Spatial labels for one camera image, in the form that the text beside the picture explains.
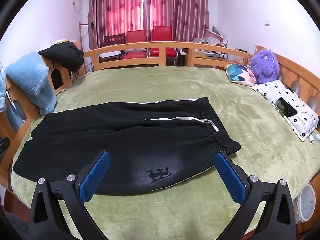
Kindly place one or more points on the white round bin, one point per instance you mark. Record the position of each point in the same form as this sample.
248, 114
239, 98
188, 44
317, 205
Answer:
306, 202

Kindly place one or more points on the purple plush toy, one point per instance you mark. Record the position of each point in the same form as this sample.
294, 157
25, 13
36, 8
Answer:
265, 66

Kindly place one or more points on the colourful geometric pillow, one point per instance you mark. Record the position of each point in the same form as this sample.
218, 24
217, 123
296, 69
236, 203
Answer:
240, 73

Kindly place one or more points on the wooden coat rack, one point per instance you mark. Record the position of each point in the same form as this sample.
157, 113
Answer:
80, 35

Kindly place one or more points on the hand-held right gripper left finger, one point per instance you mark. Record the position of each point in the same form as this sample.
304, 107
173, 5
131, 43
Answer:
95, 177

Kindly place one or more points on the black pants with white stripes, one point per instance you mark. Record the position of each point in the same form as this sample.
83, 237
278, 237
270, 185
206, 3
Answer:
125, 142

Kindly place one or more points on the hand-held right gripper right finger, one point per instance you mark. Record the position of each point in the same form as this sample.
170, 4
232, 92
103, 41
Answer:
230, 180

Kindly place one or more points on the dark wooden chair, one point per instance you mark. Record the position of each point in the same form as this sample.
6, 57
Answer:
114, 39

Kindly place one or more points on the pink floral curtain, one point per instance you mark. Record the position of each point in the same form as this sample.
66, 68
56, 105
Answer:
180, 7
117, 7

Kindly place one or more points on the green fleece bed blanket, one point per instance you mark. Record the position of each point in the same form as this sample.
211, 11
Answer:
175, 85

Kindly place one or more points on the black garment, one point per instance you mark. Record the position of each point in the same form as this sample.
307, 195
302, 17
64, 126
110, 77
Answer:
65, 53

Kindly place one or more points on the red chair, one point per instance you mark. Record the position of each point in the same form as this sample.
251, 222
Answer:
162, 33
136, 37

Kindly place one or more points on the wooden bed frame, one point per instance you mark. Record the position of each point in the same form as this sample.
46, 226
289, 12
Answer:
140, 46

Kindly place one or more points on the light blue fleece towel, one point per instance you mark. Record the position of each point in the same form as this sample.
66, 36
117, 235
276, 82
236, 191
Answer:
30, 77

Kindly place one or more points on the white floral pillow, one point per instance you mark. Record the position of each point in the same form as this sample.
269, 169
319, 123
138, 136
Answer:
300, 115

